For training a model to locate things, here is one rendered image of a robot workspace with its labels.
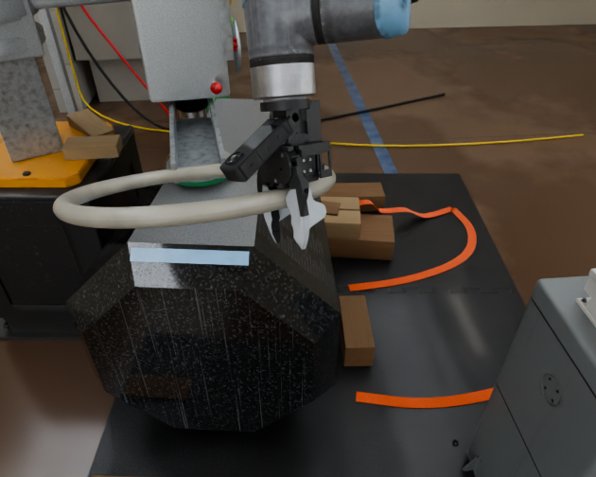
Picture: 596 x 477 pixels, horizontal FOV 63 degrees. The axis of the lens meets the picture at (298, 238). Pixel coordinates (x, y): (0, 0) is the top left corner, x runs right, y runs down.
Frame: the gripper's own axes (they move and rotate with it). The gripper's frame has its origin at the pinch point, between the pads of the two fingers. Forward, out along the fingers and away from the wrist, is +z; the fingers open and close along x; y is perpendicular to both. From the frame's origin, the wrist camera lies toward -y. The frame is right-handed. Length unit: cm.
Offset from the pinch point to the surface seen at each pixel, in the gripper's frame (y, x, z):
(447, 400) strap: 102, 37, 98
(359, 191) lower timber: 170, 140, 37
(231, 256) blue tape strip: 23, 53, 20
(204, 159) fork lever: 17, 49, -8
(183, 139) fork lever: 18, 62, -12
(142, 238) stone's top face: 7, 73, 14
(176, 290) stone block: 10, 62, 27
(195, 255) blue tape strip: 16, 60, 19
